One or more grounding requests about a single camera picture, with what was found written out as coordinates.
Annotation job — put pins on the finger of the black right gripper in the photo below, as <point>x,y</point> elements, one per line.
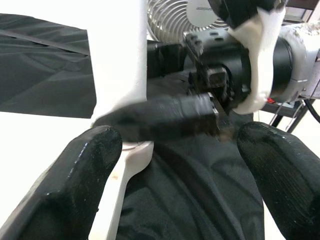
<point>165,60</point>
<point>162,120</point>

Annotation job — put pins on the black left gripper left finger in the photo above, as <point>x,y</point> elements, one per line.
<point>62,195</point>

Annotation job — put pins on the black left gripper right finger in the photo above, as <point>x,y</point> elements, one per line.
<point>287,180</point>

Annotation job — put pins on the white plastic table leg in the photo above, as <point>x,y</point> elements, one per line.
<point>130,62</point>

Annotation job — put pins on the white plastic table top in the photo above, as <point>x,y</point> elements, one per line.
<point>37,135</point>

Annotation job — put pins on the white round fan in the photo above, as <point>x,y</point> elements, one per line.
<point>170,17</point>

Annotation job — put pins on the black tablecloth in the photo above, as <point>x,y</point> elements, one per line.
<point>187,200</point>

